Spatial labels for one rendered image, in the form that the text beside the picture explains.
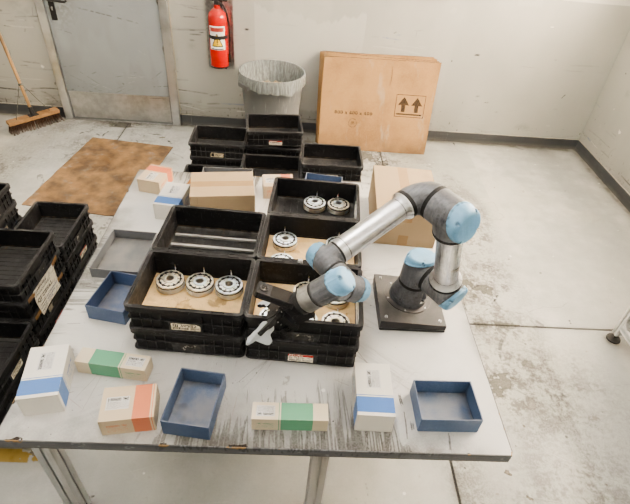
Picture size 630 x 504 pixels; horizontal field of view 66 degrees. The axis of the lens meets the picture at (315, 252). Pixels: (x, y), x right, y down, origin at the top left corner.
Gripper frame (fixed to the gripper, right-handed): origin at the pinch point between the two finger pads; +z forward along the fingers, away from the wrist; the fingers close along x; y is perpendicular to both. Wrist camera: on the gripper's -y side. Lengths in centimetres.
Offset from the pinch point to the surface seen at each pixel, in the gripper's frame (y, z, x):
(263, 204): 11, 39, 110
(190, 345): 3.0, 37.9, 10.8
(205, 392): 12.9, 34.4, -3.8
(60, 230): -49, 142, 104
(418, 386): 62, -18, 9
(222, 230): -5, 36, 68
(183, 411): 9.4, 37.7, -11.9
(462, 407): 75, -26, 5
